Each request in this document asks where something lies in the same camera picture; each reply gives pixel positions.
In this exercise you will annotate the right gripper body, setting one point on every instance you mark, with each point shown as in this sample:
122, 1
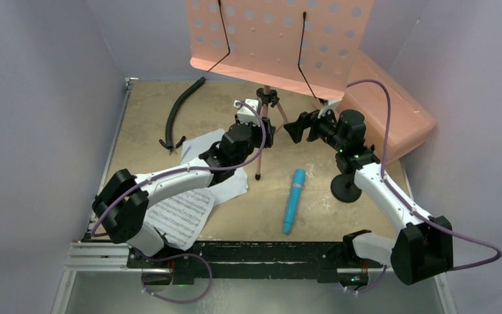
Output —
310, 128

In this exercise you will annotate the black round microphone stand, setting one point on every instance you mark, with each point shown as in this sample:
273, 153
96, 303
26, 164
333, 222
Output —
344, 189

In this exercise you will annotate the pink perforated music stand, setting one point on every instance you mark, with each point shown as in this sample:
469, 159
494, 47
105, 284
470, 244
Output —
306, 47

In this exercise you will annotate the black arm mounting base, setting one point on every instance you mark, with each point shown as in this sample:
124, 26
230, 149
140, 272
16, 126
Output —
324, 262

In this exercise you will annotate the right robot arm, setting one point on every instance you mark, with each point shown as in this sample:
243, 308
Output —
423, 247

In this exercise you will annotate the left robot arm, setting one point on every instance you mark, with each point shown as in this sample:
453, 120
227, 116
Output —
121, 206

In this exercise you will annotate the blue toy microphone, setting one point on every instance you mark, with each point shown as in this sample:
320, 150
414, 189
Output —
296, 188

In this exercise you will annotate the blank white paper sheet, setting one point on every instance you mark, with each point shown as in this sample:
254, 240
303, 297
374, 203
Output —
227, 190

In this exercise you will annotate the pink plastic storage box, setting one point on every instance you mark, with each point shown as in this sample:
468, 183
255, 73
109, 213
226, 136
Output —
410, 123

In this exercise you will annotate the printed sheet music page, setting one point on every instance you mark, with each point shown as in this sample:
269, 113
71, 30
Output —
181, 218

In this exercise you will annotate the aluminium frame rail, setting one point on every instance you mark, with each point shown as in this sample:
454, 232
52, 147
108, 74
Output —
97, 279

